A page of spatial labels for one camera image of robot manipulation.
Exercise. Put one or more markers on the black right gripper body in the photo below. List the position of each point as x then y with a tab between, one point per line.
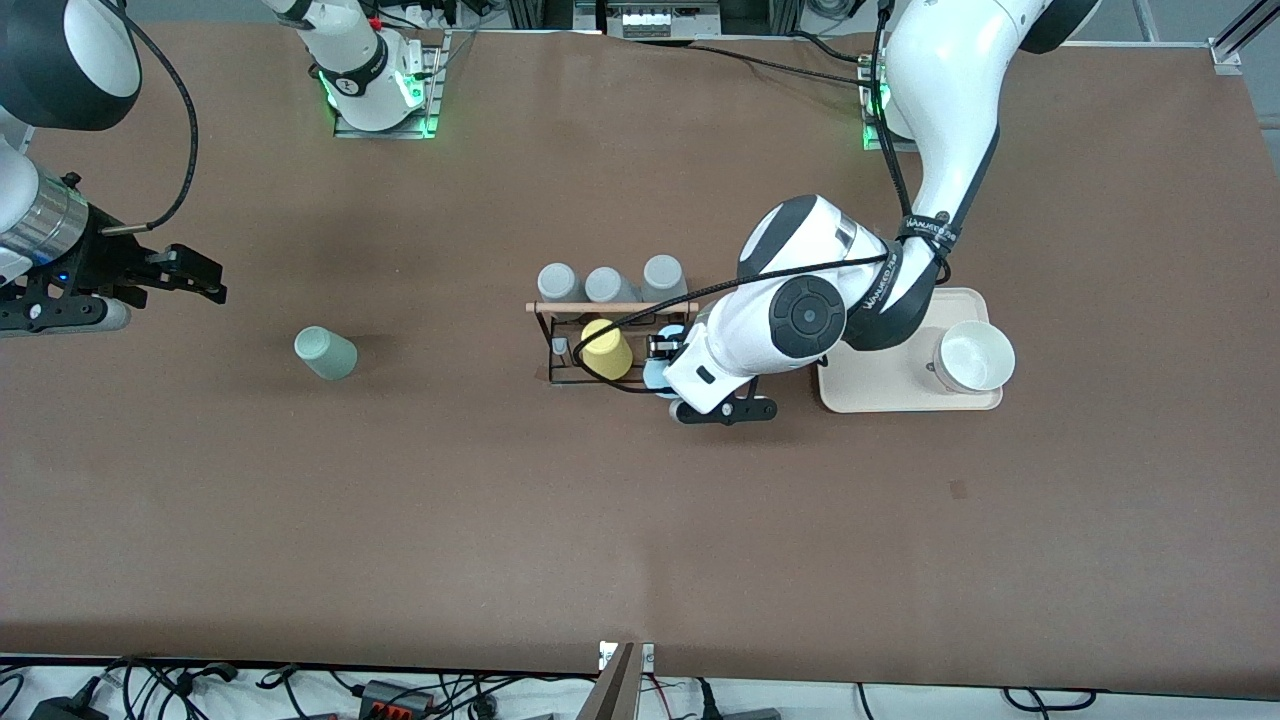
103	258

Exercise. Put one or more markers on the light blue cup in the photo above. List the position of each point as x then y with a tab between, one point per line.
655	378

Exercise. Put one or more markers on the pale green cup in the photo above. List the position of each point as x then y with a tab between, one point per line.
325	353

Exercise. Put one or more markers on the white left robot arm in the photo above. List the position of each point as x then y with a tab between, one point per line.
950	80

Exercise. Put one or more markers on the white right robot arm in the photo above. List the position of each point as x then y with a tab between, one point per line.
110	60

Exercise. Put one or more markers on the yellow cup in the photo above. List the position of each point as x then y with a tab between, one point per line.
605	350

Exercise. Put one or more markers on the grey cup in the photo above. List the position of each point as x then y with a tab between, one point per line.
605	285
663	275
558	282

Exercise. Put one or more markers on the beige plastic tray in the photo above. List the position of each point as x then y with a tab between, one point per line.
880	385

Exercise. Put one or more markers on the white bowl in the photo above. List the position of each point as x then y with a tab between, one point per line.
975	355

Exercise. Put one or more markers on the white socket power strip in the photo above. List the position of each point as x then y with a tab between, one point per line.
645	20

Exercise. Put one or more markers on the black box red connectors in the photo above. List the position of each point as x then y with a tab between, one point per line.
395	698

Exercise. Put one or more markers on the black power adapter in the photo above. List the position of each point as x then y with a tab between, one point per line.
65	710

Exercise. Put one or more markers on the aluminium corner profile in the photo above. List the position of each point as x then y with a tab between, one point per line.
1225	52

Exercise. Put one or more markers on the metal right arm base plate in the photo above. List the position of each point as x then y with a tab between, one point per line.
385	132

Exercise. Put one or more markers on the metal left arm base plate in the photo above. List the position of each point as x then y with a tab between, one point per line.
885	146

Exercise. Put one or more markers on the small metal bracket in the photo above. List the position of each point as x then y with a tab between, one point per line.
648	655

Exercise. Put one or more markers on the aluminium frame post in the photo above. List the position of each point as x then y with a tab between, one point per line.
540	12

